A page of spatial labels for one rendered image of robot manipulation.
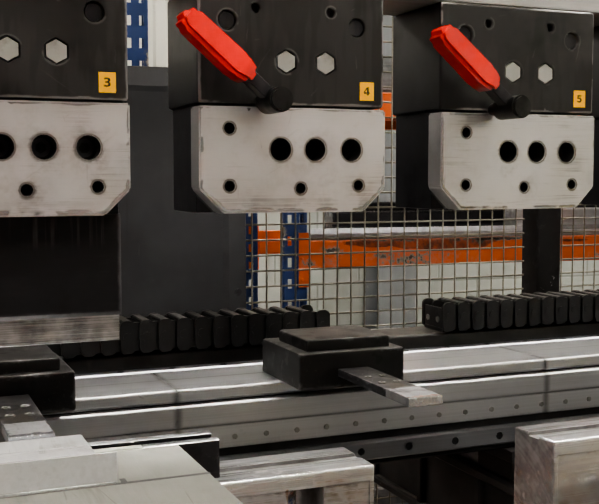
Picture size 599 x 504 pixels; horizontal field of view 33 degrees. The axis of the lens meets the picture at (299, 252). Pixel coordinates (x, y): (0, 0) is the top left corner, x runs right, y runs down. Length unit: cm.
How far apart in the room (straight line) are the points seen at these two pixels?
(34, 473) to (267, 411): 44
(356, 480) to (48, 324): 27
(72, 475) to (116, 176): 20
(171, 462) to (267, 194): 21
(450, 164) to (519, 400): 47
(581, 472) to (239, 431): 35
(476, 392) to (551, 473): 28
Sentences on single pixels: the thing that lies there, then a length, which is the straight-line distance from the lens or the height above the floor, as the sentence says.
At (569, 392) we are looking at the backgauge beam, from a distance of 126.
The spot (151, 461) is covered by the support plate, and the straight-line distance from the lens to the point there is 73.
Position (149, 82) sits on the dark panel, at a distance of 129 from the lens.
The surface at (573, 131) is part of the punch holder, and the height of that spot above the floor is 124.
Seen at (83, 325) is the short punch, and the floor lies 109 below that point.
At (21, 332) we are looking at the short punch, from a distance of 75.
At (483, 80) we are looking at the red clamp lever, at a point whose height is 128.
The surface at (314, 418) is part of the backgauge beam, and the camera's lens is 109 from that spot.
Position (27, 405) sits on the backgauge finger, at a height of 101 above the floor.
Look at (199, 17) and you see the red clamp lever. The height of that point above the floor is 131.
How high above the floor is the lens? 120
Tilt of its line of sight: 4 degrees down
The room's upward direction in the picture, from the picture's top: straight up
